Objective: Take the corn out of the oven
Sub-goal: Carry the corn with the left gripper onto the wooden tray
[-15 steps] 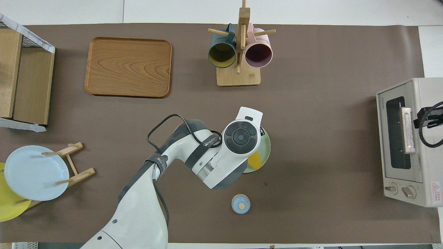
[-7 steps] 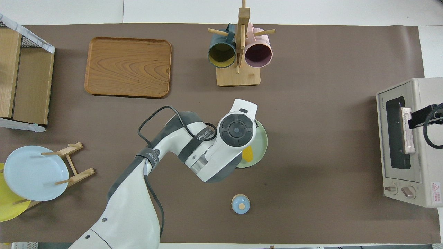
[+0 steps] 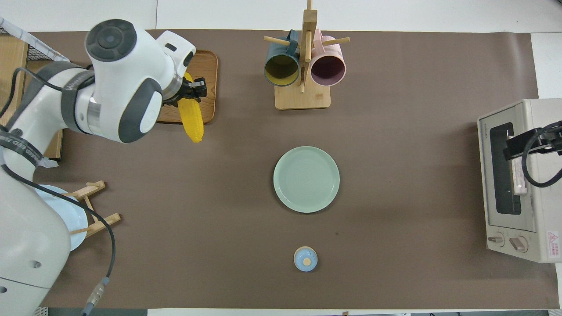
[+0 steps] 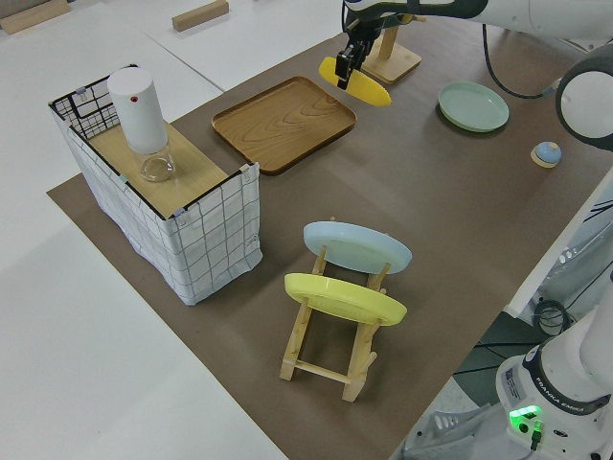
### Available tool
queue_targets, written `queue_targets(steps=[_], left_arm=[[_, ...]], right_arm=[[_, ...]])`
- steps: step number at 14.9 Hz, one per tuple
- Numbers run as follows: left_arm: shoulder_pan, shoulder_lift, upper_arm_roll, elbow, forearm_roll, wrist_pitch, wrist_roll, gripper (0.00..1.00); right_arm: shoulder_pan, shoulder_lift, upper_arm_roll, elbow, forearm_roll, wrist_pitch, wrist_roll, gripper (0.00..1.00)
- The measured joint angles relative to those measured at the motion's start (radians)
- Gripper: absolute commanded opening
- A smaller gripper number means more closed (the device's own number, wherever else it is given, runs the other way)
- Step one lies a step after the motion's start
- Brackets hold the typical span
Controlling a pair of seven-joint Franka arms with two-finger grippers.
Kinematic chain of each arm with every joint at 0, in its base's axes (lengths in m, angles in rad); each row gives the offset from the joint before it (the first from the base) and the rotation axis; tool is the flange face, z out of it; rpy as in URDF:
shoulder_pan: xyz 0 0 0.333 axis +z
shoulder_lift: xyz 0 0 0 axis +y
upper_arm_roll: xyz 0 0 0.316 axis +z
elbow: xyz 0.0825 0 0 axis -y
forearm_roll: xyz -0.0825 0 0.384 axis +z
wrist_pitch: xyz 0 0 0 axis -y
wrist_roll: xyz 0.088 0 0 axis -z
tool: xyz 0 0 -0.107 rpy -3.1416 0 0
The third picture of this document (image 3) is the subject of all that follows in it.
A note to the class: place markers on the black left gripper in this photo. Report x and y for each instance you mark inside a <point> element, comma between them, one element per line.
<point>178,93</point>

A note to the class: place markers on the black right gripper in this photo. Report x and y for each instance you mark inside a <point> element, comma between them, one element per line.
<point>551,138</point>

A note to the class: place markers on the yellow corn cob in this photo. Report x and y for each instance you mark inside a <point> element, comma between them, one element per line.
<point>193,120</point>

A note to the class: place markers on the white toaster oven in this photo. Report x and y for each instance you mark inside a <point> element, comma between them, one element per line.
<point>540,210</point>

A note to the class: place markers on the pale green plate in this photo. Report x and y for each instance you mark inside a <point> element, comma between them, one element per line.
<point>306,180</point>

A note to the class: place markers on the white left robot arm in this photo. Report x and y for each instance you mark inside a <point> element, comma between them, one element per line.
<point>118,79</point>

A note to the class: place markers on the wooden serving tray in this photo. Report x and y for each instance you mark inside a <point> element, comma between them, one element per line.
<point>210,66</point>

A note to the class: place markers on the dark blue mug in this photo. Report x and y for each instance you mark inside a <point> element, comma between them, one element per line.
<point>281,70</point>

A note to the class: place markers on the wooden mug tree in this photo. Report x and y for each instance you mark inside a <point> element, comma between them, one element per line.
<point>303,98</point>

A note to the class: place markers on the pink mug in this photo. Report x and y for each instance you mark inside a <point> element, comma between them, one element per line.
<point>328,70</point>

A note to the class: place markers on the narrow light wooden shelf board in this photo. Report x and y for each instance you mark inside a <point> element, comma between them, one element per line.
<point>55,145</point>

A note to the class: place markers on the wooden plate rack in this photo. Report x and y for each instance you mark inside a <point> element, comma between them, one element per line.
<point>103,221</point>

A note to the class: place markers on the brown table mat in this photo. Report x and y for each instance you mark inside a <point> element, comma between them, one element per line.
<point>263,245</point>

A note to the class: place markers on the light blue plate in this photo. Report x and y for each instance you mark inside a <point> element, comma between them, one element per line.
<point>77,219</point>

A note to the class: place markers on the wide light wooden shelf board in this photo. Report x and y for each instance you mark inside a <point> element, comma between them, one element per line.
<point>11,66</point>

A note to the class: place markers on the small blue lidded jar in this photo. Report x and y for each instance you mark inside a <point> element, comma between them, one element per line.
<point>305,260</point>

